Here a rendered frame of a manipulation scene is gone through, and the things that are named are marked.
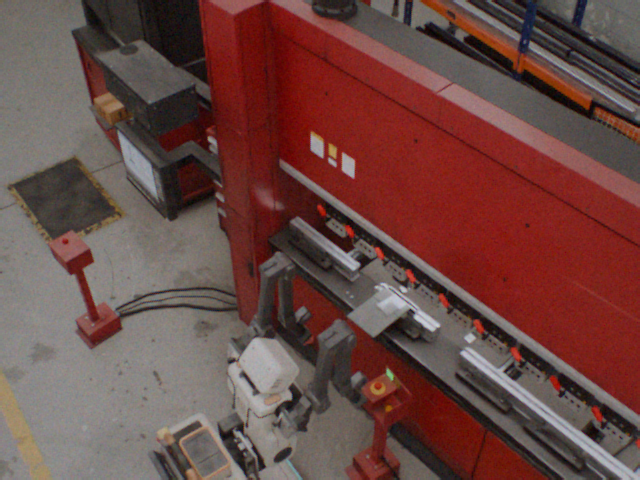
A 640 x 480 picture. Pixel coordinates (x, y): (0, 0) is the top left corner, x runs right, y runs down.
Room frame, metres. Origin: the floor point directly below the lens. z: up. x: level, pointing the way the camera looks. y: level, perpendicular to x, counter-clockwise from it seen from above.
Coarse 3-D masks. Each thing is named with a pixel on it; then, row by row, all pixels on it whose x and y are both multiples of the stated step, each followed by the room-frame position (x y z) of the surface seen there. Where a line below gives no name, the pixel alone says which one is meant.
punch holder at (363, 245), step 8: (360, 232) 2.56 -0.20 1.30; (368, 232) 2.52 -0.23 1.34; (352, 240) 2.59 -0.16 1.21; (360, 240) 2.55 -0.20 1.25; (368, 240) 2.52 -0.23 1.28; (376, 240) 2.49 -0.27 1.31; (360, 248) 2.55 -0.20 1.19; (368, 248) 2.51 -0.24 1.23; (368, 256) 2.51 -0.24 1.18; (376, 256) 2.50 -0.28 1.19
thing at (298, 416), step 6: (282, 408) 1.63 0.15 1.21; (294, 408) 1.62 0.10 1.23; (300, 408) 1.61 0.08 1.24; (288, 414) 1.60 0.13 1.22; (294, 414) 1.59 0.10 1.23; (300, 414) 1.59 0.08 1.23; (306, 414) 1.59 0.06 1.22; (294, 420) 1.57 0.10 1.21; (300, 420) 1.57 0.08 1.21; (306, 420) 1.58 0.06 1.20; (294, 426) 1.54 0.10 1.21; (300, 426) 1.56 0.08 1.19; (306, 426) 1.58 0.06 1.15
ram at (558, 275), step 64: (320, 64) 2.77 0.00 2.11; (320, 128) 2.77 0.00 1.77; (384, 128) 2.49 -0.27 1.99; (320, 192) 2.77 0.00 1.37; (384, 192) 2.47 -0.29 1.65; (448, 192) 2.22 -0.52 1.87; (512, 192) 2.02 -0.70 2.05; (448, 256) 2.18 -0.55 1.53; (512, 256) 1.97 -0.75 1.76; (576, 256) 1.80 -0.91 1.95; (512, 320) 1.92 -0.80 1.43; (576, 320) 1.74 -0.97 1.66
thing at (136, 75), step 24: (120, 48) 3.17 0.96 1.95; (144, 48) 3.17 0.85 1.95; (120, 72) 2.96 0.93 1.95; (144, 72) 2.96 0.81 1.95; (168, 72) 2.96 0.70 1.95; (120, 96) 2.96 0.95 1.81; (144, 96) 2.77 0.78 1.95; (168, 96) 2.78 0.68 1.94; (192, 96) 2.85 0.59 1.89; (144, 120) 2.79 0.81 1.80; (168, 120) 2.77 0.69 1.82; (192, 120) 2.85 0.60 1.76
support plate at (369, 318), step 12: (384, 288) 2.45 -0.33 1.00; (372, 300) 2.38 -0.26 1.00; (384, 300) 2.38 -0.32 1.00; (360, 312) 2.30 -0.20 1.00; (372, 312) 2.30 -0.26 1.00; (396, 312) 2.30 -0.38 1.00; (360, 324) 2.23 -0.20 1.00; (372, 324) 2.23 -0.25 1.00; (384, 324) 2.23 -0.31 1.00; (372, 336) 2.15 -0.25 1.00
